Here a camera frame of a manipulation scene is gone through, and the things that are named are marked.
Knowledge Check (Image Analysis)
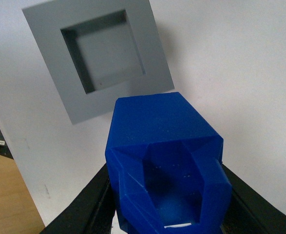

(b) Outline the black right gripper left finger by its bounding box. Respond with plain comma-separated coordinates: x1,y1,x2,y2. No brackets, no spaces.
41,165,115,234

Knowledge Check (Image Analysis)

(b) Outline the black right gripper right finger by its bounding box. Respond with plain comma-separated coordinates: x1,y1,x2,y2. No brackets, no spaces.
220,165,286,234

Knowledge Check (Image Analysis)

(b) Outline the blue block with handle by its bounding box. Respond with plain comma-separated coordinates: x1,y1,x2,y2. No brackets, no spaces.
105,92,232,234

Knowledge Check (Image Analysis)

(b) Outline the gray square base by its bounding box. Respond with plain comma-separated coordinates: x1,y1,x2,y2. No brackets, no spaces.
23,0,174,124

